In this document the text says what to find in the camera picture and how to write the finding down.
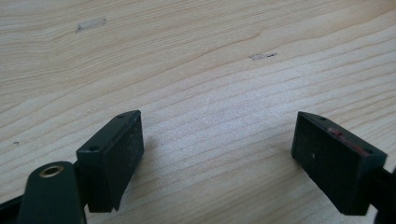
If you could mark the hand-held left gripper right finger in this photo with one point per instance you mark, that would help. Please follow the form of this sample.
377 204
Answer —
336 168

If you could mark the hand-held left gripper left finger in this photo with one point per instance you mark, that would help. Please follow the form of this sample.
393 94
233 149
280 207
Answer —
109 165

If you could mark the clear tape scrap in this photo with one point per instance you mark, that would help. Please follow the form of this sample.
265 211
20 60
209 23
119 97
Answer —
90 24

